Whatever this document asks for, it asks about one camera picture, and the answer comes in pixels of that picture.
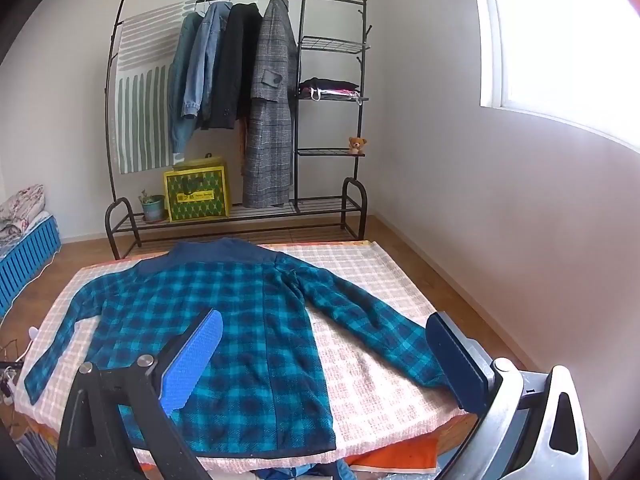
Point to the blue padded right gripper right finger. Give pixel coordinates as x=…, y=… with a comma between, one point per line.
x=464, y=362

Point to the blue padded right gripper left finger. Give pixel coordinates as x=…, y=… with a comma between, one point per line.
x=184, y=359

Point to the teal plaid fleece jacket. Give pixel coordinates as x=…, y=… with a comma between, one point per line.
x=263, y=393

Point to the folded clothes on shelf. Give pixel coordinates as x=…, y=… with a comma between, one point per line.
x=318, y=89

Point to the pink checked bed cover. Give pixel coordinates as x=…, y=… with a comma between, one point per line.
x=372, y=405

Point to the white power strip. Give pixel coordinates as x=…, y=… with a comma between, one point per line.
x=8, y=385

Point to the small potted plant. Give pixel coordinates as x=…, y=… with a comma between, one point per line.
x=153, y=207

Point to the yellow green patterned box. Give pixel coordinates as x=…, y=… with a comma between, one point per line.
x=198, y=189

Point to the grey plaid long coat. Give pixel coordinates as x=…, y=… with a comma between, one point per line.
x=267, y=177

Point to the floral folded quilt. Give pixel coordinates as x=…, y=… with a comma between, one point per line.
x=19, y=211

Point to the small brown teddy bear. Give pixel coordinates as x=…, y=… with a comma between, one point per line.
x=356, y=145

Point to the blue denim jacket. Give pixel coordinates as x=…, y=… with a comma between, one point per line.
x=181, y=128

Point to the black coat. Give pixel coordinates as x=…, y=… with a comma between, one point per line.
x=233, y=75

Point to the light blue denim shirt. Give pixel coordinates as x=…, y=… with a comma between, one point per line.
x=200, y=74

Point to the grey striped white cloth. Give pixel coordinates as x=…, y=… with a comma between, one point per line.
x=144, y=48

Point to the white window frame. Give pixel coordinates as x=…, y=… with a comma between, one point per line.
x=572, y=61

